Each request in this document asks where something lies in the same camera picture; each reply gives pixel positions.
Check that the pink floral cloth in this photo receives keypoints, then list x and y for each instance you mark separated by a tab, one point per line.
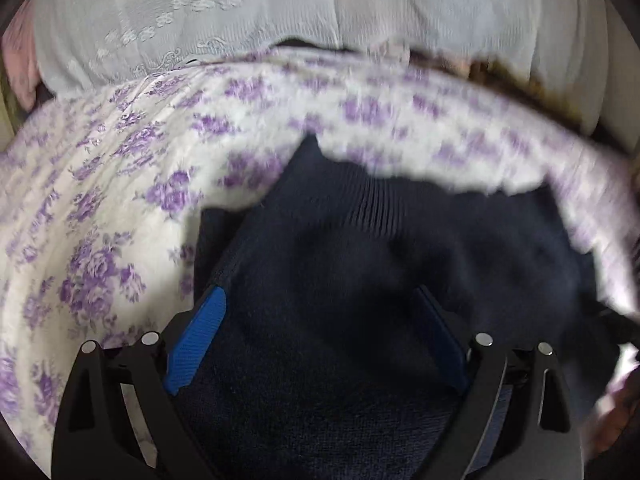
17	60

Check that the brown folded blanket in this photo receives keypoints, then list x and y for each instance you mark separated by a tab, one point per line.
520	85

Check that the navy blue knit cardigan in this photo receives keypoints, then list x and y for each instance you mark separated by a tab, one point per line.
380	260

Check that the purple floral bed sheet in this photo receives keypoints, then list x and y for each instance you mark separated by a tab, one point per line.
125	200

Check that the white lace cover cloth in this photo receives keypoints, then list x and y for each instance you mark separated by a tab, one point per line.
300	5

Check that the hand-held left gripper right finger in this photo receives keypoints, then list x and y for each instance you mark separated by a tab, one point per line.
445	342

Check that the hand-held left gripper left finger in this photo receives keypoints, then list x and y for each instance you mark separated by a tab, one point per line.
197	342

